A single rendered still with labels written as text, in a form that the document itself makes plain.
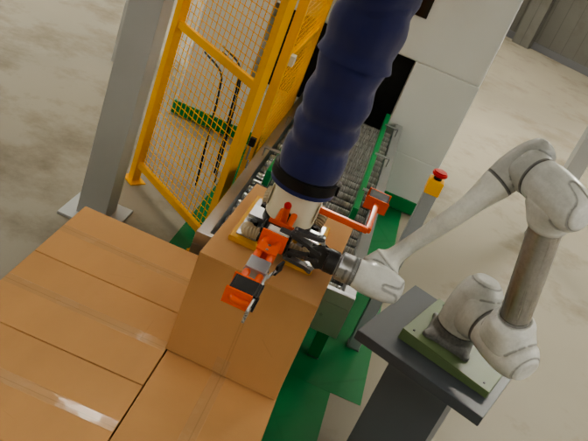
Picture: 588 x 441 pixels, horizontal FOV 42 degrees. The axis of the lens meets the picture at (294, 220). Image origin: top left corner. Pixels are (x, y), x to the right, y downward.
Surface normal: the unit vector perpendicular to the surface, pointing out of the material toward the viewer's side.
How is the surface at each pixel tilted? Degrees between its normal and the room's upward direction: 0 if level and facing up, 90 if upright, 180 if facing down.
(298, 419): 0
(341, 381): 0
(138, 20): 90
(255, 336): 89
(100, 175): 90
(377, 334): 0
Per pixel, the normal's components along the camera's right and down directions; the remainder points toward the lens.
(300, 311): -0.25, 0.39
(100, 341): 0.34, -0.82
